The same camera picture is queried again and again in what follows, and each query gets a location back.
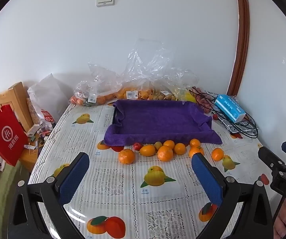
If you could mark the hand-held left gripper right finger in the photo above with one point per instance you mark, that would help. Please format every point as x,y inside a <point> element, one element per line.
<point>206,179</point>

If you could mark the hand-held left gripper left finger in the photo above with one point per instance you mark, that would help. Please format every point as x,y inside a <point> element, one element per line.
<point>74,176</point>

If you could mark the small orange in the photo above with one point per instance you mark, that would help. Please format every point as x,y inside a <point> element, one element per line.
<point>179,148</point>
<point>217,154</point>
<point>168,144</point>
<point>195,143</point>

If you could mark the orange with green stem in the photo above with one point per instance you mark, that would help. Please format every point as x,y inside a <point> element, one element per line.
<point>196,150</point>

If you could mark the large scuffed orange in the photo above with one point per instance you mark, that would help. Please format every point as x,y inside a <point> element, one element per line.
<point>126,156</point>

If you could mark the brown kiwi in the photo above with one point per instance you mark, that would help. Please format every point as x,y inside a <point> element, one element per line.
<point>158,145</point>

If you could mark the yellowish orange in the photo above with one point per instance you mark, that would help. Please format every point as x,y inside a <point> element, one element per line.
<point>148,150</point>

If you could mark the small red apple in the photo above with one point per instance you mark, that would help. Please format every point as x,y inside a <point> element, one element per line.
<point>137,146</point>

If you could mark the black tray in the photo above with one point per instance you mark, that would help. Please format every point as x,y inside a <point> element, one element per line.
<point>114,115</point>

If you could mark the person's right hand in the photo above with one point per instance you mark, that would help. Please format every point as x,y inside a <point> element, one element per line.
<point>282,219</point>

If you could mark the black patterned pouch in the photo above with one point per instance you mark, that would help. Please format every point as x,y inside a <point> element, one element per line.
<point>240,127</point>

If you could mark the wooden side table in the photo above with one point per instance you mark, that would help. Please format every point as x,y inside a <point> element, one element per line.
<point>29,154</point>

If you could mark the small white carton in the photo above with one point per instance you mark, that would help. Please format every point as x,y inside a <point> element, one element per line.
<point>34,129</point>

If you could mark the tiny red fruit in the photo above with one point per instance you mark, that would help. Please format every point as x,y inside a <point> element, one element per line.
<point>215,116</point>

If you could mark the red and white package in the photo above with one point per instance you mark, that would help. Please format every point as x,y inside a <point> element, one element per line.
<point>46,116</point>

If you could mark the blue tissue pack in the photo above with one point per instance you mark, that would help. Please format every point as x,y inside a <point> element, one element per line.
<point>226,107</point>

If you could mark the green bedsheet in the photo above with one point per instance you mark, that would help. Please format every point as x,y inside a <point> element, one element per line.
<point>5,186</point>

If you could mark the purple towel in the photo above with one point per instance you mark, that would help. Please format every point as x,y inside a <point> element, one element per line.
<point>157,119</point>

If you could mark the bag of red fruit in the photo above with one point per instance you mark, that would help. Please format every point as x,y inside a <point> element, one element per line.
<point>204,102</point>

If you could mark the red paper bag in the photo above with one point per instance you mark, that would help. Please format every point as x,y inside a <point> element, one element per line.
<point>4,137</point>

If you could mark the plastic bag of yellow fruit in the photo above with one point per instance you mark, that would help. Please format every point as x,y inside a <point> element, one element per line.
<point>186,95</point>

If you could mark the white plastic bag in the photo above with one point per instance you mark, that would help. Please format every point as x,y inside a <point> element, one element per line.
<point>46,92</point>

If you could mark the plastic bag of brown fruit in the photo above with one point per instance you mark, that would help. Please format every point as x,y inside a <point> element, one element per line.
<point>165,95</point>

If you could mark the wooden chair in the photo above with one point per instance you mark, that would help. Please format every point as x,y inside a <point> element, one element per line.
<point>15,99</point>

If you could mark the plastic bag of oranges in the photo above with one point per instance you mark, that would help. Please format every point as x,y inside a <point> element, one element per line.
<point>133,92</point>

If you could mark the brown wooden door frame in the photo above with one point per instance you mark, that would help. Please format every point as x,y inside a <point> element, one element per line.
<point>241,42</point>

